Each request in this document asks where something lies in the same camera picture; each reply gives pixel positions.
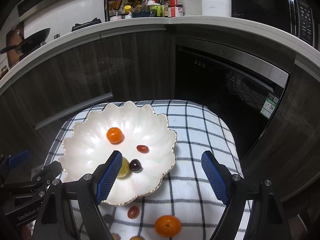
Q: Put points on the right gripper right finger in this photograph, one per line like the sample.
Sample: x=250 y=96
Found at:
x=233 y=191

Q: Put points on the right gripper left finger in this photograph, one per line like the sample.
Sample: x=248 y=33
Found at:
x=90 y=190

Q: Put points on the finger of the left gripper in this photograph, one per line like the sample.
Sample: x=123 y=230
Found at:
x=49 y=173
x=17 y=160

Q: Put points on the small orange mandarin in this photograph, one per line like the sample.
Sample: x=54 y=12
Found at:
x=114 y=135

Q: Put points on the large orange mandarin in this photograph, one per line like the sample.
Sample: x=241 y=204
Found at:
x=167 y=226

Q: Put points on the large green grape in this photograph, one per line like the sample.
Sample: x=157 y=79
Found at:
x=124 y=170

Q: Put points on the blue checked white cloth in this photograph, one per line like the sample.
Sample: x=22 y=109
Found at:
x=185 y=191

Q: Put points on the small red grape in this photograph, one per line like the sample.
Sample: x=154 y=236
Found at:
x=133 y=212

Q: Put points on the small dark grape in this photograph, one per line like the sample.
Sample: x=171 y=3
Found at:
x=135 y=165

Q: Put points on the white scalloped bowl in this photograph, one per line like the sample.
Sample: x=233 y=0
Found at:
x=137 y=132

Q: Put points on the built-in black oven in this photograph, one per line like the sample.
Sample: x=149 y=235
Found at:
x=242 y=89

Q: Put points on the black wok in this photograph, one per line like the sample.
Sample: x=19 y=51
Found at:
x=29 y=43

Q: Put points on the black stove grate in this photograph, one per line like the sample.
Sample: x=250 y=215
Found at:
x=78 y=26

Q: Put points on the yellow lid jar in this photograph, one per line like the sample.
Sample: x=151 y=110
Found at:
x=127 y=12

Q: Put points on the black spice rack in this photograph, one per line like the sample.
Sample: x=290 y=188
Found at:
x=126 y=2

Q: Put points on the white rice cooker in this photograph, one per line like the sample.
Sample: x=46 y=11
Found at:
x=221 y=8

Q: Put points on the black microwave oven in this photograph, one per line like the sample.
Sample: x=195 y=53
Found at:
x=292 y=16

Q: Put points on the red liquid bottle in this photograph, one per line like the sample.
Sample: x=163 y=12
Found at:
x=175 y=8

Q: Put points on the dark soy sauce bottle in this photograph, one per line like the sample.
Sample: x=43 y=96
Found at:
x=165 y=8

